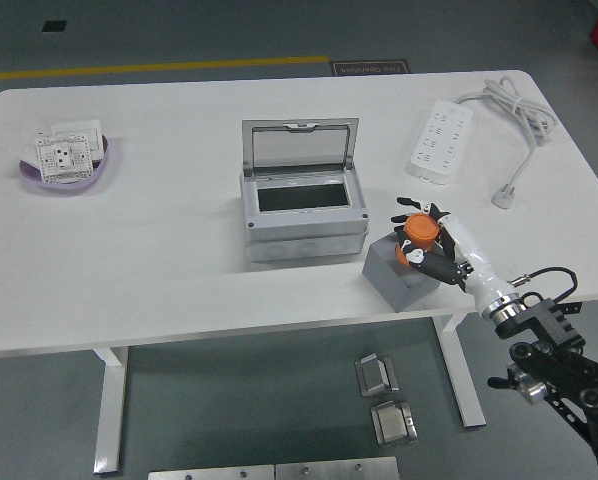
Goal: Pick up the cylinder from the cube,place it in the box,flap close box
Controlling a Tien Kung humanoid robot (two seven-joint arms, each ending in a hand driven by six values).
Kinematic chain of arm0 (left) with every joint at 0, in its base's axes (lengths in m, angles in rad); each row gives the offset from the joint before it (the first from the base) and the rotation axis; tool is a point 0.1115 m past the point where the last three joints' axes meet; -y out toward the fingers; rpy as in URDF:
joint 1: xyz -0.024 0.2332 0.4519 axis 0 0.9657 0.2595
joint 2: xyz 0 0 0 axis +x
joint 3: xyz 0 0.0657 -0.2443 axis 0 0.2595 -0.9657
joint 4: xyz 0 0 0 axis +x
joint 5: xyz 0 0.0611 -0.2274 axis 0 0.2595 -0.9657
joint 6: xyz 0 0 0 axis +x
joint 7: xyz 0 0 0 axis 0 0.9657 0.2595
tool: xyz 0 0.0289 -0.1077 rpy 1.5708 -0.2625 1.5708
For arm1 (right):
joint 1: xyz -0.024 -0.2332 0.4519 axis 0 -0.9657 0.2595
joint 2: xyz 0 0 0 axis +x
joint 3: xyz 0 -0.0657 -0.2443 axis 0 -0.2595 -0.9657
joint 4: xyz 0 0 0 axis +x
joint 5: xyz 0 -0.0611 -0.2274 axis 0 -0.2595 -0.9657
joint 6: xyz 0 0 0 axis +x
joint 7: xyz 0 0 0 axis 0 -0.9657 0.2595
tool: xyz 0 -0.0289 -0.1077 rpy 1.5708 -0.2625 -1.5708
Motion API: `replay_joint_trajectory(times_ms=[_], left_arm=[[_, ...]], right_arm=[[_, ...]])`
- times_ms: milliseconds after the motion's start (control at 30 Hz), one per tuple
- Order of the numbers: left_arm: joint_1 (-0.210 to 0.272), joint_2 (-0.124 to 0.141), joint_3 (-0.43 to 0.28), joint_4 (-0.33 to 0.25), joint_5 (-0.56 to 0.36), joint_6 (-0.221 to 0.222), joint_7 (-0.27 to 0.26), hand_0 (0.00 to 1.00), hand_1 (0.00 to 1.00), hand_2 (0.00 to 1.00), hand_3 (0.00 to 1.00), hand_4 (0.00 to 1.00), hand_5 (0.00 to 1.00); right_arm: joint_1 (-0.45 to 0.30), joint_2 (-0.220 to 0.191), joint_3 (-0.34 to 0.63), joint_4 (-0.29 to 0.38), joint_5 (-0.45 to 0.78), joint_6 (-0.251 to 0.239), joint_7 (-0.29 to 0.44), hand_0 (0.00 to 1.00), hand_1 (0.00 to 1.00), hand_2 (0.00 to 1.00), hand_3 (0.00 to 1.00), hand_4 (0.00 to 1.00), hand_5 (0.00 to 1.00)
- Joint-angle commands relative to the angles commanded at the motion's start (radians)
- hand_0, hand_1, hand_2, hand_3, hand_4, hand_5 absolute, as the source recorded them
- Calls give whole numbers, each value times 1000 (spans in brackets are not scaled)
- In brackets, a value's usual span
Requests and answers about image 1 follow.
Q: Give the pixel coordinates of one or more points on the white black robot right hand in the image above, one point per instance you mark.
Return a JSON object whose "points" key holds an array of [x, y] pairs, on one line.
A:
{"points": [[466, 250]]}

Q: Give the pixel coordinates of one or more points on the orange cylinder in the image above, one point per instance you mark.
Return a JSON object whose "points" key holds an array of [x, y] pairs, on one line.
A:
{"points": [[421, 230]]}

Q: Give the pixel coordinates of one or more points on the transparent grey-framed box lid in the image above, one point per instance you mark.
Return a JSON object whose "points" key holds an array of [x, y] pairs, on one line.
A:
{"points": [[299, 145]]}

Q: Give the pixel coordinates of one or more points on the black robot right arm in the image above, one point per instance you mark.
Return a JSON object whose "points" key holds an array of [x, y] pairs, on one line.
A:
{"points": [[554, 325]]}

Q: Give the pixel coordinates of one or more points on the grey cube with round hole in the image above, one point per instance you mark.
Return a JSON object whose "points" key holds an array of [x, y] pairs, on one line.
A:
{"points": [[389, 280]]}

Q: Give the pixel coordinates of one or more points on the grey plastic junction box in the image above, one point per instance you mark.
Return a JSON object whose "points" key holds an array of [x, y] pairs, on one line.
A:
{"points": [[304, 235]]}

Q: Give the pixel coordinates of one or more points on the white power strip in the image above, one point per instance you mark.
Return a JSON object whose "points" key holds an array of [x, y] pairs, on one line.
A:
{"points": [[439, 140]]}

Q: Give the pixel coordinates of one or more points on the white table leg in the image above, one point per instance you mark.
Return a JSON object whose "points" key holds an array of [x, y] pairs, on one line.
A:
{"points": [[110, 410], [466, 385]]}

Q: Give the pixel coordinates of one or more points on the small metal block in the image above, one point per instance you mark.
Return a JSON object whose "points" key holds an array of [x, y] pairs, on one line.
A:
{"points": [[376, 377], [393, 425]]}

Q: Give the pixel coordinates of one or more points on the dark floor sign with text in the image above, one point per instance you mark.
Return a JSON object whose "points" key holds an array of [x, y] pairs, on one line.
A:
{"points": [[369, 68]]}

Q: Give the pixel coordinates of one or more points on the flat metal plate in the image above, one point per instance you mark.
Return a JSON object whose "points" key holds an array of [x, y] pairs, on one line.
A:
{"points": [[336, 470], [209, 474]]}

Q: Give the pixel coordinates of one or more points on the yellow floor tape line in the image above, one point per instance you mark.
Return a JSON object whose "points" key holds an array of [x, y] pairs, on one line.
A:
{"points": [[154, 67]]}

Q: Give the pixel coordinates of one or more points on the white socket module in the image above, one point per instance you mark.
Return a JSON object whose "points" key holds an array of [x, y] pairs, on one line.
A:
{"points": [[61, 157]]}

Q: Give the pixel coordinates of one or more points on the purple bowl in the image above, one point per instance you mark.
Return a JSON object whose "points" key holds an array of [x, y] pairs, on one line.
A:
{"points": [[54, 186]]}

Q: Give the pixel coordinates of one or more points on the black floor hatch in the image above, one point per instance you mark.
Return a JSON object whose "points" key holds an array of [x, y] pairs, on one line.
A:
{"points": [[54, 26]]}

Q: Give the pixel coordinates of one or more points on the white wall switch plate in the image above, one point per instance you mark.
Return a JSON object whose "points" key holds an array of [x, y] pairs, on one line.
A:
{"points": [[79, 127]]}

